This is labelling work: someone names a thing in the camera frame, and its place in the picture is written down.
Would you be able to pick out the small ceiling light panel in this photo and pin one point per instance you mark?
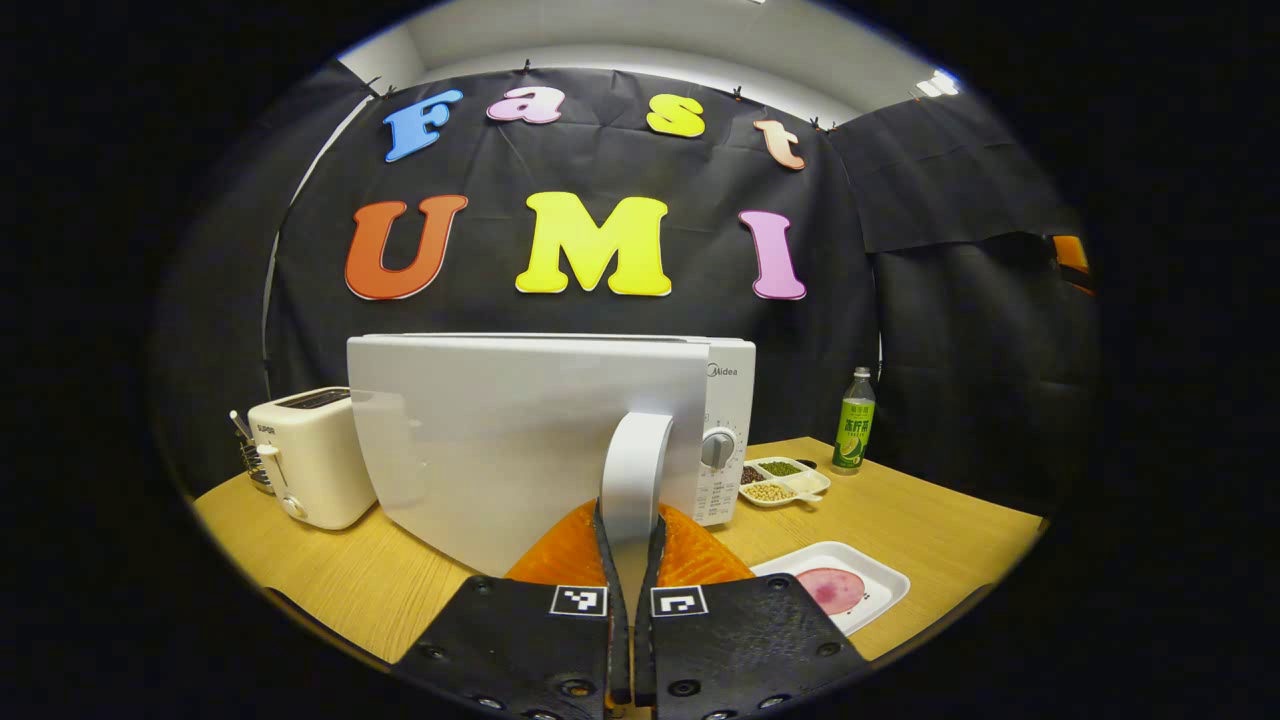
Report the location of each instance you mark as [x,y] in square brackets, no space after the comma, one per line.
[940,84]

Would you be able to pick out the white microwave oven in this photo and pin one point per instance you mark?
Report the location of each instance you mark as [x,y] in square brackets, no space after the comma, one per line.
[500,440]

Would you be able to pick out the green drink bottle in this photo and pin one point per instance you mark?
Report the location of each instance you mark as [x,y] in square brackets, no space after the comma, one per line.
[855,430]

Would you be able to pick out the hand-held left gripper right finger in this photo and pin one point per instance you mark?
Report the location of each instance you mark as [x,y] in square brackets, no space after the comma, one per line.
[740,650]

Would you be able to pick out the black backdrop cloth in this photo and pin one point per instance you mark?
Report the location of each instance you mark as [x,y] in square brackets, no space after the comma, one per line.
[600,150]

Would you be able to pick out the white food tray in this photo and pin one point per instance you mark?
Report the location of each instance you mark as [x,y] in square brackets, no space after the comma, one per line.
[880,585]

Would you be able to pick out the pink meat slice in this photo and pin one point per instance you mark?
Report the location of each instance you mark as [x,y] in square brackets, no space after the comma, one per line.
[830,590]

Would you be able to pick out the white divided bean dish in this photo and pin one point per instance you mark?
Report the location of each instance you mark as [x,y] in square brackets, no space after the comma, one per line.
[785,482]

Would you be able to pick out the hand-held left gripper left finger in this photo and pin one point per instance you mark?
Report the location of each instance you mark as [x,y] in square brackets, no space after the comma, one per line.
[540,650]

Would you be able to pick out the cream toaster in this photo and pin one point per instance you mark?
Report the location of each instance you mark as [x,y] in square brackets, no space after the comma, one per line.
[315,460]

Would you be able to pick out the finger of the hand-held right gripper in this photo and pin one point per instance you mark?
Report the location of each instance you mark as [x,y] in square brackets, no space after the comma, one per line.
[1070,252]

